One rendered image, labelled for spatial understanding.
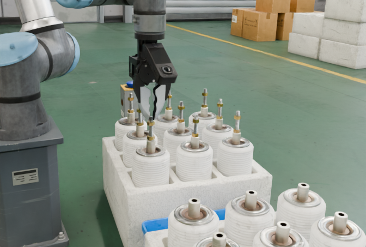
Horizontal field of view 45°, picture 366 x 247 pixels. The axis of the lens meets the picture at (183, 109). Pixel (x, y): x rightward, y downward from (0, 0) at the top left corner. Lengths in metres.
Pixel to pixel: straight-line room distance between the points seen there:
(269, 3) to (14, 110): 4.07
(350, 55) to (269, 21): 1.39
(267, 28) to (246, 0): 2.25
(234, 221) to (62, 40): 0.64
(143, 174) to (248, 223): 0.34
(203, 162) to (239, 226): 0.30
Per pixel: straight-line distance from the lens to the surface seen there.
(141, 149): 1.13
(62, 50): 1.18
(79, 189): 1.50
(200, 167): 1.13
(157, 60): 1.00
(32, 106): 1.10
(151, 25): 1.02
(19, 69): 1.07
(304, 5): 5.18
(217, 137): 1.26
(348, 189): 1.61
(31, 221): 1.18
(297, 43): 4.18
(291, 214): 0.92
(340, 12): 3.80
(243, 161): 1.17
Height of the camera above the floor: 0.68
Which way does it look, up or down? 17 degrees down
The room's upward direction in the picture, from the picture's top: 2 degrees clockwise
